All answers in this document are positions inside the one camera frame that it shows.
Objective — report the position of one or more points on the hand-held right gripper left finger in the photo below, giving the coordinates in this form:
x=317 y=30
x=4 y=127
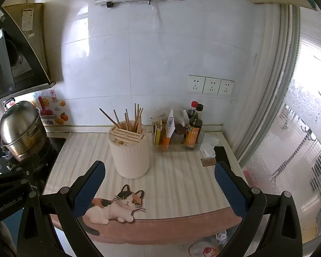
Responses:
x=88 y=190

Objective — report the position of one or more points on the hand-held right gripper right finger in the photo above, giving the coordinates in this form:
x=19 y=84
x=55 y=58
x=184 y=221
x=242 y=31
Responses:
x=230 y=192

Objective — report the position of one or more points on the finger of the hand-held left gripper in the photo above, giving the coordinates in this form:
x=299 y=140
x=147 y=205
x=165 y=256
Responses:
x=34 y=174

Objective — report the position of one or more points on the cream round utensil holder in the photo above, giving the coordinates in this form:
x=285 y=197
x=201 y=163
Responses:
x=129 y=155

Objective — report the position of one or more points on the bunch of wooden chopsticks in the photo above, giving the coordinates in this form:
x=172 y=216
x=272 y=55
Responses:
x=137 y=123

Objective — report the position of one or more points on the small brown card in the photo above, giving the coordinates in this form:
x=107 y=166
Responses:
x=208 y=162

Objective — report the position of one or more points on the black induction stove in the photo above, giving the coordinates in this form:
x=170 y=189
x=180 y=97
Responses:
x=56 y=143

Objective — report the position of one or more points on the black flat phone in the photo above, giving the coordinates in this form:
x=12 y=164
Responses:
x=219 y=152

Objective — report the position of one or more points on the white crumpled tissue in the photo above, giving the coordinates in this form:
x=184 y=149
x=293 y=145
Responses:
x=208 y=147

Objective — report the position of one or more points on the stainless steel pot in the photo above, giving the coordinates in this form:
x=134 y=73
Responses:
x=18 y=123

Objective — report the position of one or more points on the striped cat print table mat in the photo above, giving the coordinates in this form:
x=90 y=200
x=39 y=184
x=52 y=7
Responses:
x=176 y=187

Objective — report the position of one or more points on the clear plastic organizer tray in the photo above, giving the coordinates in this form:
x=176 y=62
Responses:
x=200 y=139

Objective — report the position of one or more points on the clear plastic container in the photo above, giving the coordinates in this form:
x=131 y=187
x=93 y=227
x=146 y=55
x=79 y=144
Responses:
x=203 y=250

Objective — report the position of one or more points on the black cap dark bottle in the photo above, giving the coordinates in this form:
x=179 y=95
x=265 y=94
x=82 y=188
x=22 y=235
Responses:
x=194 y=136

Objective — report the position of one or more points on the frosted glass window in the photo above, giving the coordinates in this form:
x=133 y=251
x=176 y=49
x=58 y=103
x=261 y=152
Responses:
x=291 y=139

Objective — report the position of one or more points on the orange packet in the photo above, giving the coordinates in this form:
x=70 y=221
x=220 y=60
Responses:
x=165 y=140

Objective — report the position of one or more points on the yellow box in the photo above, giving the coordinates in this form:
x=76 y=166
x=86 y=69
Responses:
x=157 y=133

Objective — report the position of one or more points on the white packet blue hexagon print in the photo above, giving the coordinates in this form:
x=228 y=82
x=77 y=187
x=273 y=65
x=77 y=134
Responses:
x=171 y=123

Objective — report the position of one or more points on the red cap soy sauce bottle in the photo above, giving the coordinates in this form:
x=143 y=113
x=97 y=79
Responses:
x=194 y=104

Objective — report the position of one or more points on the clear crumpled plastic bag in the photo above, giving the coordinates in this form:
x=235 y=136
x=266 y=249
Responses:
x=163 y=112

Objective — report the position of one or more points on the black range hood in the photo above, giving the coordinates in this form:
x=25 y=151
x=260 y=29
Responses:
x=21 y=67

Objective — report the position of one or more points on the colourful wall stickers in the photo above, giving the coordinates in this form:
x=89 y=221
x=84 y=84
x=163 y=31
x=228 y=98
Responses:
x=45 y=107

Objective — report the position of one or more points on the white wall socket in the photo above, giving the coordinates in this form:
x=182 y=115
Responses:
x=195 y=84
x=226 y=87
x=211 y=85

